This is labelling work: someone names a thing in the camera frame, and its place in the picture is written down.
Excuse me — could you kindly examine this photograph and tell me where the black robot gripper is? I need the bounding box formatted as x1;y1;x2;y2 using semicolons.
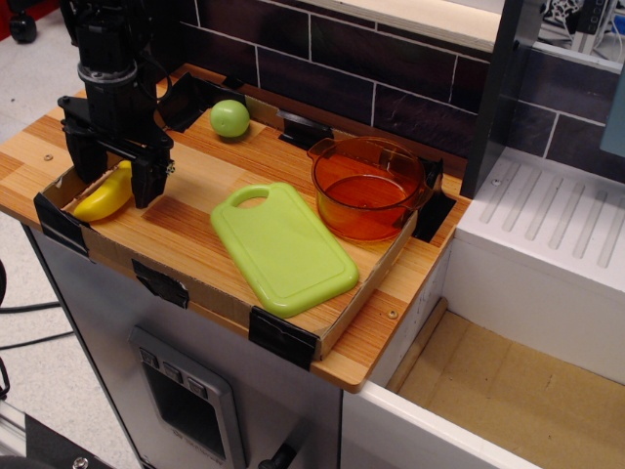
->
58;72;173;209

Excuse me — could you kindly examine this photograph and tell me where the green toy apple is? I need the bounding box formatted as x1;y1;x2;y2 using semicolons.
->
210;100;250;138

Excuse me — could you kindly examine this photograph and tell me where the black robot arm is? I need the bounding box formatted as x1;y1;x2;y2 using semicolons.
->
59;1;173;208

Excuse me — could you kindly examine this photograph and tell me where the grey toy dishwasher cabinet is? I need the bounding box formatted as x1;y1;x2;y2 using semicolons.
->
27;229;342;468

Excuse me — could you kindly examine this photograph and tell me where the orange transparent pot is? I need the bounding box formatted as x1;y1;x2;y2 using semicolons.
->
307;137;434;241

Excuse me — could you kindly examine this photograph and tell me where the green plastic cutting board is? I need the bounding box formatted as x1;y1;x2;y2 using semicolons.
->
210;183;359;319

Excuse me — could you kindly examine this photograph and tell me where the black floor cable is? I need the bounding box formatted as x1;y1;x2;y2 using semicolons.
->
0;258;74;402

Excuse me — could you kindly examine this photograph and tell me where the cardboard fence with black tape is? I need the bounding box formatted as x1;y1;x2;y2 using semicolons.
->
25;85;468;388

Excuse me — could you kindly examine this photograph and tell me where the yellow toy banana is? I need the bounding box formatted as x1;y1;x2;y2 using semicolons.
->
73;160;133;223

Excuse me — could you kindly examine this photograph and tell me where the dark grey vertical post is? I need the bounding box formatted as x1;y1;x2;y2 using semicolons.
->
460;1;544;198

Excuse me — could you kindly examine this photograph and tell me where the black caster wheel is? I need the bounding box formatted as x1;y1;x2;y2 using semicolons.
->
9;12;37;44

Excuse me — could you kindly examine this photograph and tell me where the white toy sink unit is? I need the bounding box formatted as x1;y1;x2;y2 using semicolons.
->
341;150;624;468

